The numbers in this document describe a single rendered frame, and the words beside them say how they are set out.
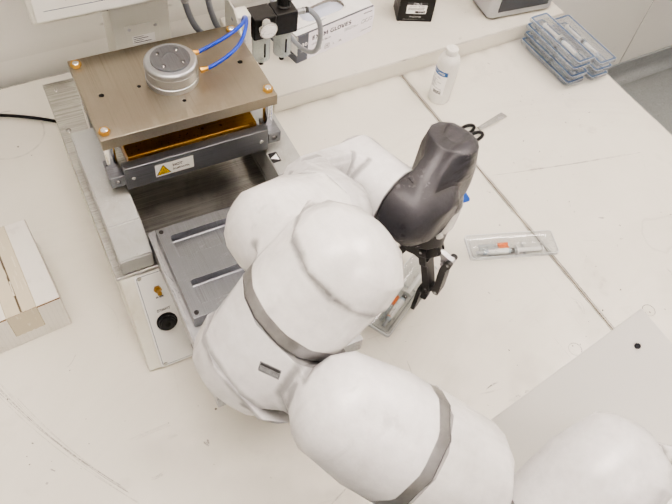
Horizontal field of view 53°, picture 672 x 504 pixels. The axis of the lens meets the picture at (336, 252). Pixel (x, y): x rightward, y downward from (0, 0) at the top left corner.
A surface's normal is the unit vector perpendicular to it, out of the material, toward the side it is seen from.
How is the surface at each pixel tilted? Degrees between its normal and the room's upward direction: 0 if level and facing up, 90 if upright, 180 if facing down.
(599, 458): 37
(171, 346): 65
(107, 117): 0
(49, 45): 90
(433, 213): 48
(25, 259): 2
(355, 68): 0
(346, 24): 87
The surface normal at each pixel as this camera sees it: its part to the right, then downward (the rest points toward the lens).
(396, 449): 0.22, 0.09
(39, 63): 0.48, 0.75
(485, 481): 0.49, 0.00
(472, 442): 0.60, -0.36
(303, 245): -0.58, -0.26
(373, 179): -0.24, -0.25
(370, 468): -0.04, 0.42
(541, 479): -0.74, -0.47
